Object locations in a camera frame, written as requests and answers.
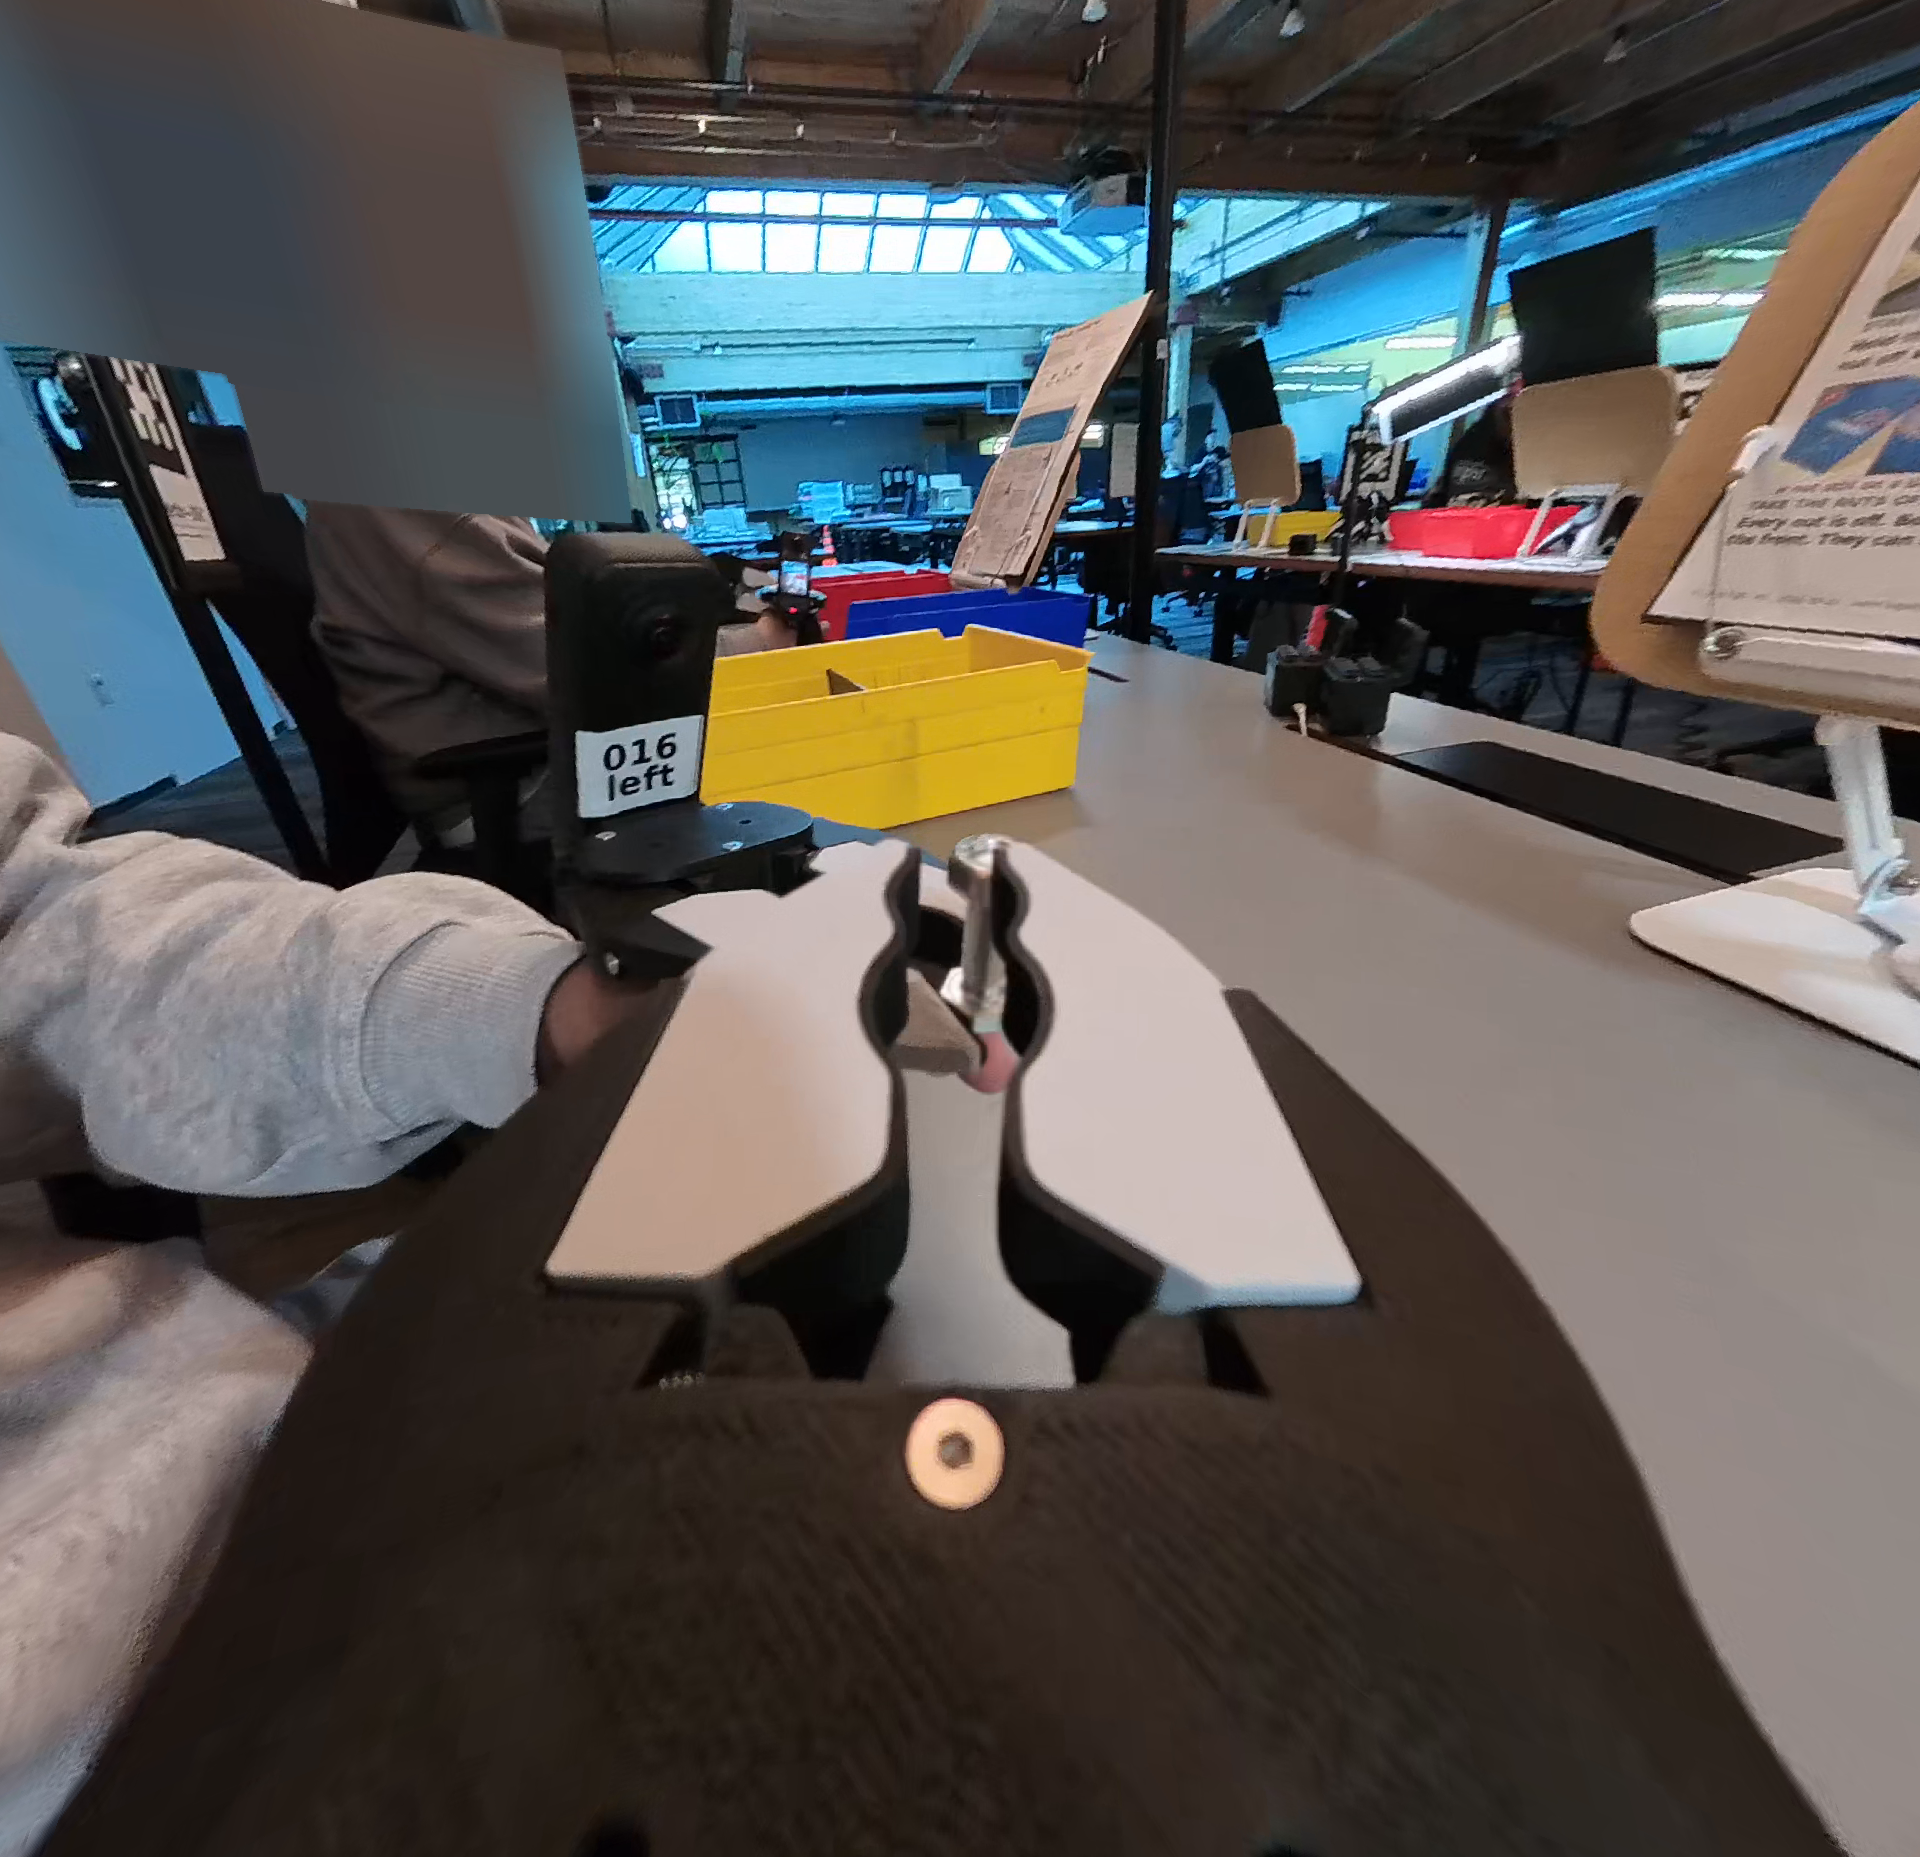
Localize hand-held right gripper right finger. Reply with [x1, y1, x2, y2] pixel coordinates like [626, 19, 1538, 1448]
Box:
[994, 840, 1368, 1313]

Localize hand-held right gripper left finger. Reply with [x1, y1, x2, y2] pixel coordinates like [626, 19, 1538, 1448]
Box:
[544, 840, 913, 1284]

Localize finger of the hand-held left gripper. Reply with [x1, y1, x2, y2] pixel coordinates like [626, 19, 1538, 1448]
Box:
[652, 882, 998, 1080]
[772, 833, 977, 978]

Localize steel hex bolt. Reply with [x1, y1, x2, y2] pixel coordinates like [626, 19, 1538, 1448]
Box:
[941, 874, 1023, 1042]

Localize person's left forearm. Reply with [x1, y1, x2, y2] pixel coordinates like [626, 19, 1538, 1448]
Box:
[0, 732, 588, 1193]

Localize grey desk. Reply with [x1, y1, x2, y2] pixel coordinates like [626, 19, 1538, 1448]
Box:
[840, 635, 1920, 1857]

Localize person's left hand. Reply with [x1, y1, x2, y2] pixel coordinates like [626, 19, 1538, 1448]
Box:
[537, 948, 692, 1085]

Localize yellow divided plastic bin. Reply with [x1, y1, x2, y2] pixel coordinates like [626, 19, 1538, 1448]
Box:
[695, 623, 1093, 831]

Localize black armrest office chair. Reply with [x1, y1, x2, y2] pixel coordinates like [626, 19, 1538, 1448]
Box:
[194, 432, 548, 901]

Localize blue plastic bin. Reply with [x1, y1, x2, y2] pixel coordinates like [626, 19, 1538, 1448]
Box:
[844, 587, 1091, 649]

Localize cardboard instruction board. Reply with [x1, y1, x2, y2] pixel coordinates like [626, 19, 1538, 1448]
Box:
[951, 292, 1158, 595]

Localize black sign board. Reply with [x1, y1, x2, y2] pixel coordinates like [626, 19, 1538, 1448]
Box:
[7, 350, 331, 885]

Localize small beige document stand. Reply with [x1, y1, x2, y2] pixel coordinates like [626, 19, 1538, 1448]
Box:
[1227, 420, 1304, 547]

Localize wooden work table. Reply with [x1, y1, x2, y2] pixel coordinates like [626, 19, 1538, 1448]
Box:
[1155, 537, 1616, 660]

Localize wooden document stand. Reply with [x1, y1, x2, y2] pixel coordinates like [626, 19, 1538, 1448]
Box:
[1591, 102, 1920, 1069]

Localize narrow black screen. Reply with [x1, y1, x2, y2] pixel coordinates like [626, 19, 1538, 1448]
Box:
[1207, 336, 1289, 433]

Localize black steel pole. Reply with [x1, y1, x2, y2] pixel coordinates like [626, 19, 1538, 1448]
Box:
[1130, 0, 1192, 644]

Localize wide red plastic bin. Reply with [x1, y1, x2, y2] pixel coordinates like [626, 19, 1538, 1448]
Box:
[1388, 505, 1585, 557]

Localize person's grey clothed torso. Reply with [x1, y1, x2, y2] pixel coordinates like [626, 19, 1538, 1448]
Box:
[0, 1183, 392, 1857]

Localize white light bar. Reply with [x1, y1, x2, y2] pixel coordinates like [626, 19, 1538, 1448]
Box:
[1373, 334, 1525, 440]

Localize large beige document stand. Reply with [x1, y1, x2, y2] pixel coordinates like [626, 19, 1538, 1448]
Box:
[1507, 365, 1682, 562]

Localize printed instruction sheet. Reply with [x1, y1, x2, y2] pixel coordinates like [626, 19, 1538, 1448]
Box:
[1650, 221, 1920, 638]

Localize wide black screen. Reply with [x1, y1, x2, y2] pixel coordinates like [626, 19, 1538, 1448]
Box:
[1507, 225, 1660, 384]

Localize black cable tray cover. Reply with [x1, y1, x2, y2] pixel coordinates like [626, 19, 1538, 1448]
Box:
[1388, 738, 1844, 885]

